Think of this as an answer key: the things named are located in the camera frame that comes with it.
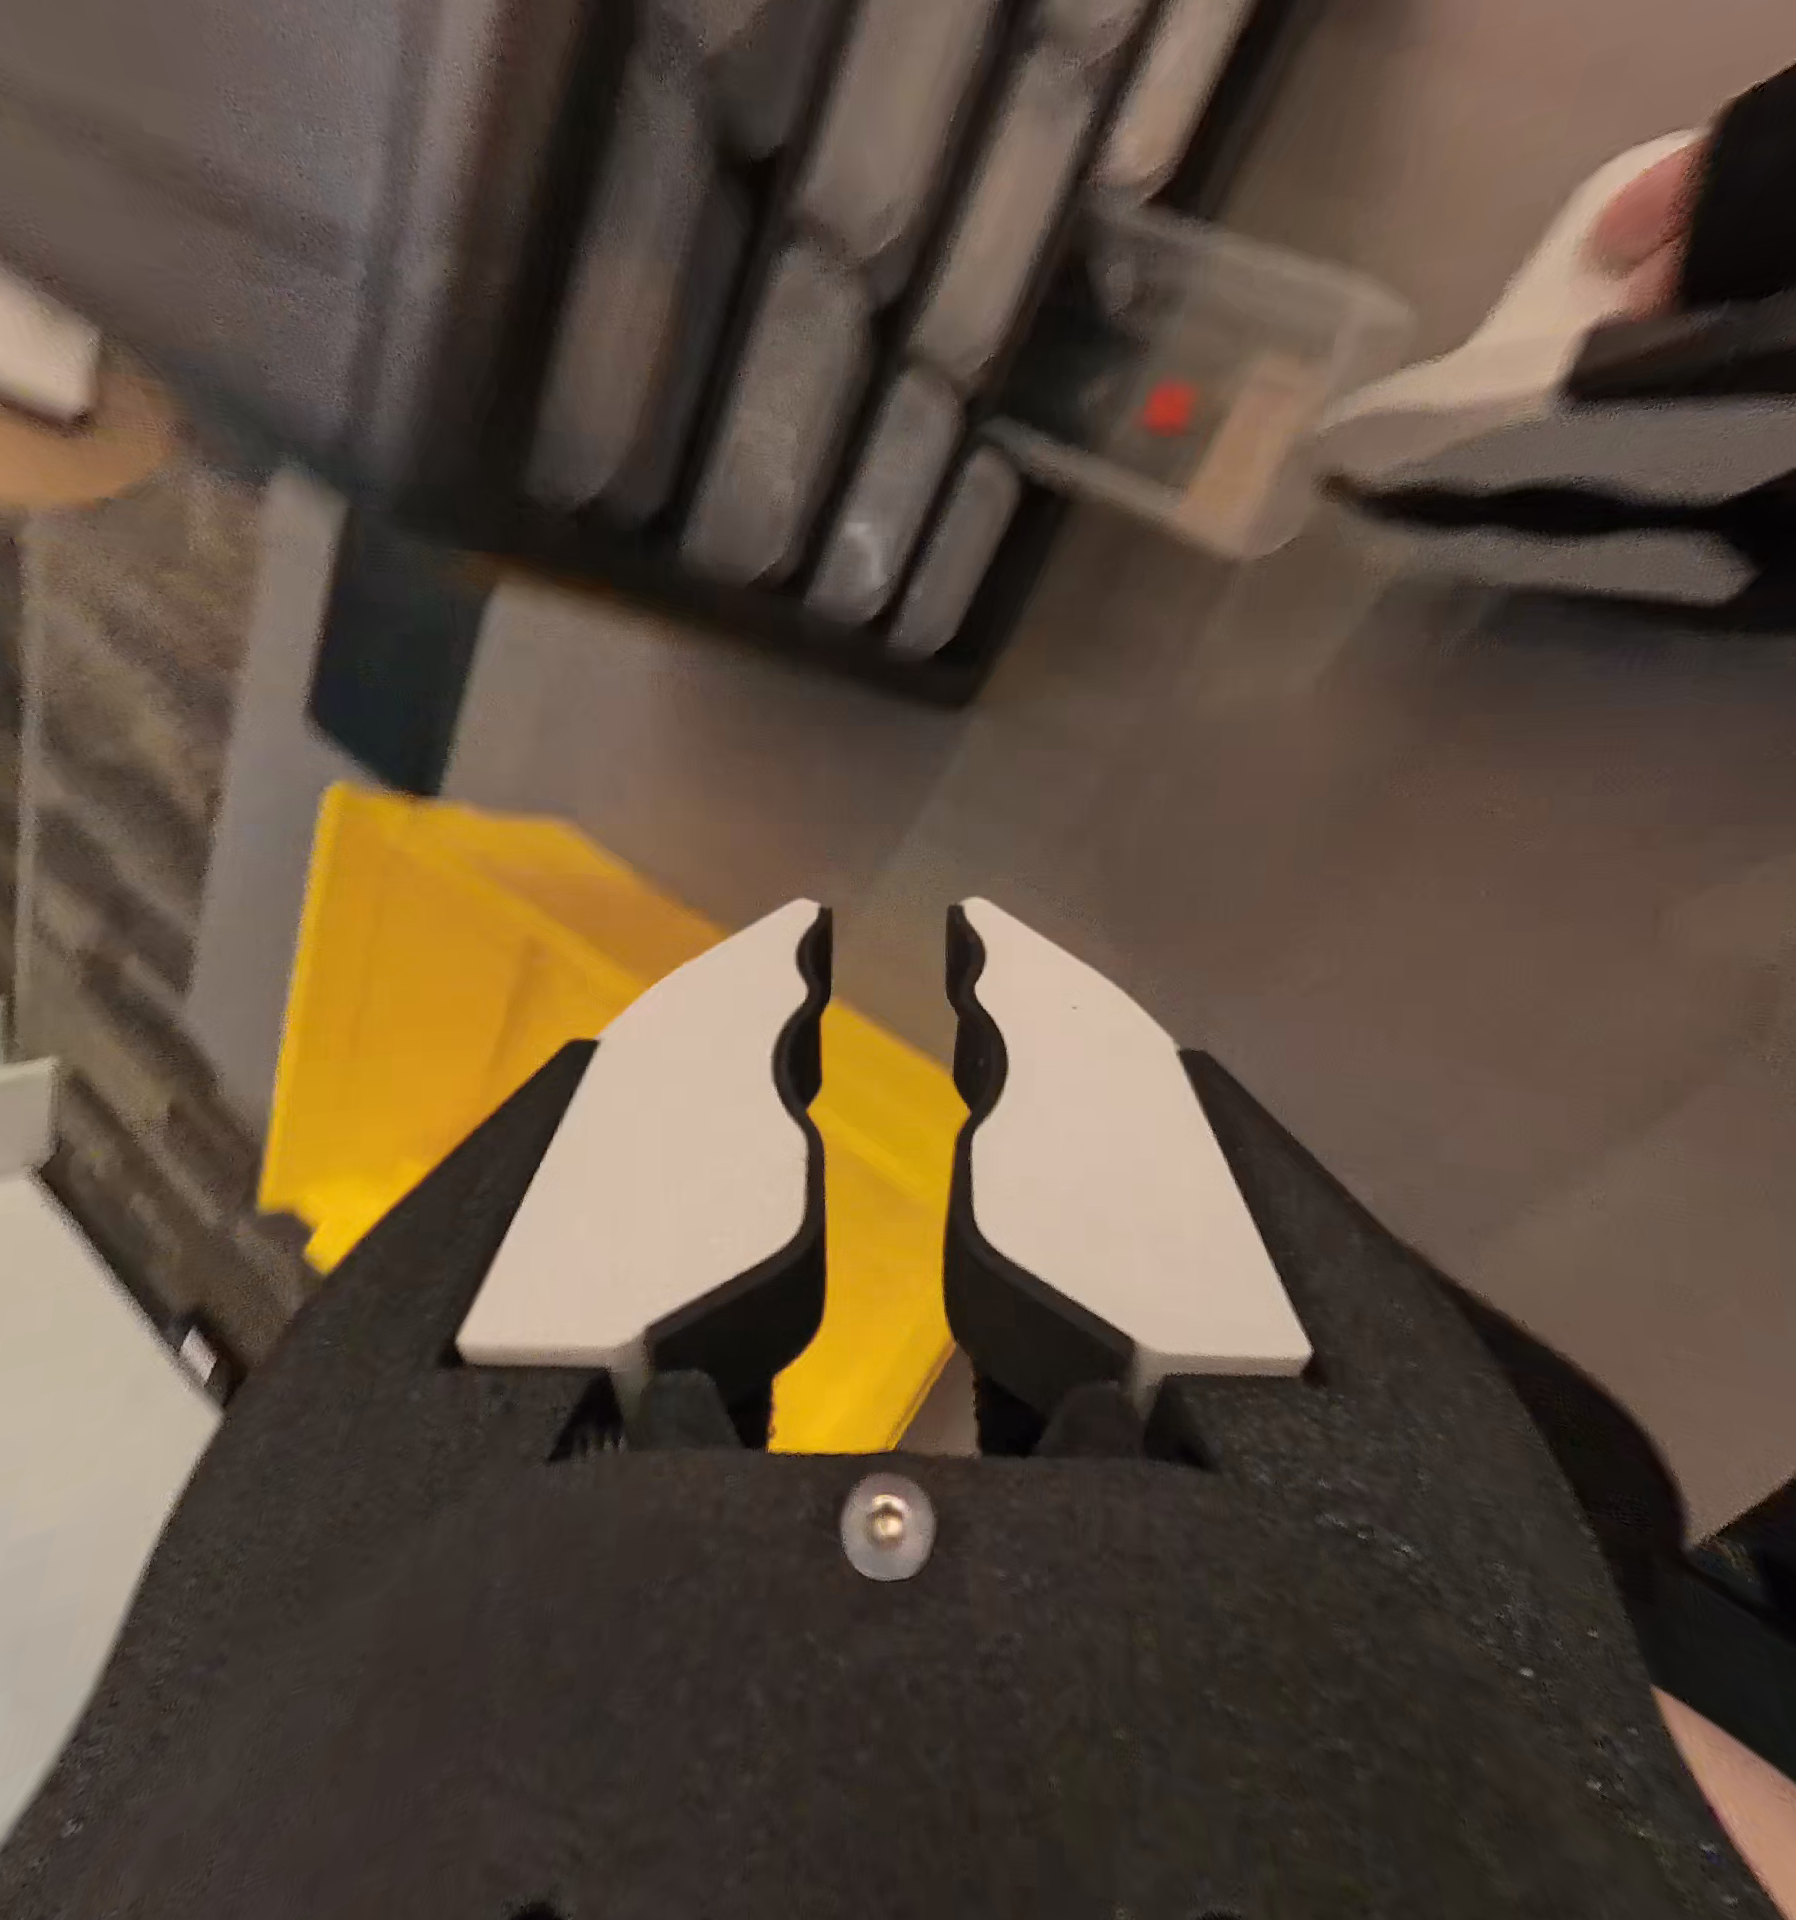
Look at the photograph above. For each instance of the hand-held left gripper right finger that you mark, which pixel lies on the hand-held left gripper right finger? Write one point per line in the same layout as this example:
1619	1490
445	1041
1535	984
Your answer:
1139	1203

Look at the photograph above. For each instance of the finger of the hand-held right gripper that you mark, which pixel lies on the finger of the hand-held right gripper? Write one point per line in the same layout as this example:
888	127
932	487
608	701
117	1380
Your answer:
1498	376
1558	564

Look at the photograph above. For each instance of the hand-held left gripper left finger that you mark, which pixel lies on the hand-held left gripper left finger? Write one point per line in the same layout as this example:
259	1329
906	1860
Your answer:
645	1203

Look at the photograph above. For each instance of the clear plastic drawer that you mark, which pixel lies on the clear plastic drawer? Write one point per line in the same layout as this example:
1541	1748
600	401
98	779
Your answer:
1260	330

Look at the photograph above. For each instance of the yellow plastic bin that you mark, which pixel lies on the yellow plastic bin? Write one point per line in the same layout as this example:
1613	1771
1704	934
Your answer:
417	992

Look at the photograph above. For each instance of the red cube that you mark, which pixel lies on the red cube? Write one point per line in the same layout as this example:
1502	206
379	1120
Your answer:
1164	406

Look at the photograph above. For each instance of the black drawer cabinet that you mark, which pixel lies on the black drawer cabinet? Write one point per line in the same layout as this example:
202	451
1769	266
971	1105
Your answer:
435	302

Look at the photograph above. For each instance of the person's right hand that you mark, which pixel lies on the person's right hand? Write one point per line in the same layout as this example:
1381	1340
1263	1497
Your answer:
1647	206

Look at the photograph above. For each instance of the white flat panel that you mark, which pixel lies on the white flat panel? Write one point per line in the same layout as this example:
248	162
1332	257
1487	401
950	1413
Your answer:
46	1439

